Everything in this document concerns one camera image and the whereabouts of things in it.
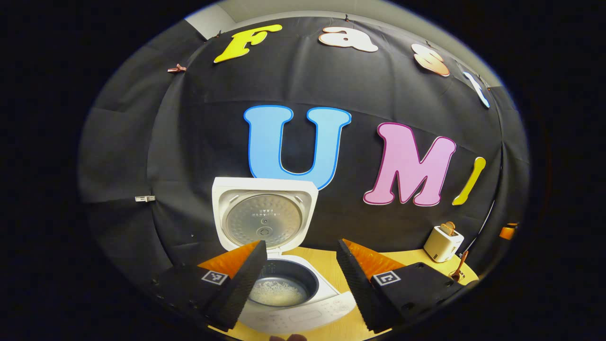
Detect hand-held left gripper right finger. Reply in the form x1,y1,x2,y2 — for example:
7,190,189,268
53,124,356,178
336,239,474,334

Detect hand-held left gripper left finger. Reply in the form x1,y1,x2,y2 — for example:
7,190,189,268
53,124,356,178
154,240,268,332

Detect white rice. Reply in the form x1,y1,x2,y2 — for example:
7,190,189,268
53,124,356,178
249,279,308,307

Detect brown wooden spoon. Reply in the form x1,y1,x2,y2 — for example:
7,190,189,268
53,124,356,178
450,250,469,283

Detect white rice cooker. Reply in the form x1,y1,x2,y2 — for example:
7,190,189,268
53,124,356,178
212,177,356,334

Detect white toaster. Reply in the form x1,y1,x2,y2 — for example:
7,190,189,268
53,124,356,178
424,225,464,263

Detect black backdrop cloth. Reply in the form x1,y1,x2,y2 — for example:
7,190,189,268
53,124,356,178
78,14,530,294

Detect black power cable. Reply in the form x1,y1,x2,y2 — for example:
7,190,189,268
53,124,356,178
466,201,495,256

